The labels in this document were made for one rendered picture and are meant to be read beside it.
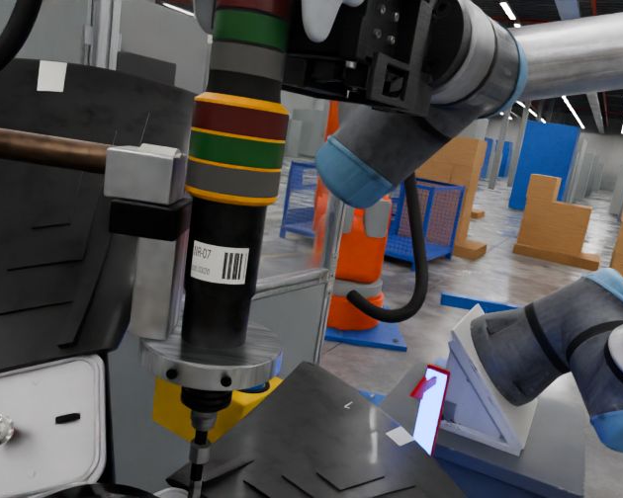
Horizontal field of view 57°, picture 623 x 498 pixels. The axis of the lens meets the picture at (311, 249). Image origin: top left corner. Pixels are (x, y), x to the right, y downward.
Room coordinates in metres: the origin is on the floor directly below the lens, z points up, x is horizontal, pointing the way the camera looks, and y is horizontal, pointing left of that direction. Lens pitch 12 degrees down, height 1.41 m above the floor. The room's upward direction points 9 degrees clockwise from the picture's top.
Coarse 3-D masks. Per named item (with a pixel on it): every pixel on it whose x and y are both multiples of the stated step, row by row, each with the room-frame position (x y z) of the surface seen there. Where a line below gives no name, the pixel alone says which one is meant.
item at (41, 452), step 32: (0, 384) 0.26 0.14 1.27; (32, 384) 0.26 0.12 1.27; (64, 384) 0.26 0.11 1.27; (96, 384) 0.26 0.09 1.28; (32, 416) 0.25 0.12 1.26; (96, 416) 0.24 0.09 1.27; (0, 448) 0.24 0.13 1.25; (32, 448) 0.24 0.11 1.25; (64, 448) 0.24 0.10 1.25; (96, 448) 0.24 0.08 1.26; (0, 480) 0.23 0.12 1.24; (32, 480) 0.23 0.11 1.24; (64, 480) 0.23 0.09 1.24; (96, 480) 0.23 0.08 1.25
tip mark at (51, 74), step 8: (40, 64) 0.41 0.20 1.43; (48, 64) 0.41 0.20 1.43; (56, 64) 0.42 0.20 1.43; (64, 64) 0.42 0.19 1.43; (40, 72) 0.40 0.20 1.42; (48, 72) 0.41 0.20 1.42; (56, 72) 0.41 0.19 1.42; (64, 72) 0.41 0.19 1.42; (40, 80) 0.40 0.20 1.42; (48, 80) 0.40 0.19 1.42; (56, 80) 0.40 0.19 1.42; (40, 88) 0.39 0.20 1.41; (48, 88) 0.40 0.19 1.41; (56, 88) 0.40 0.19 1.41
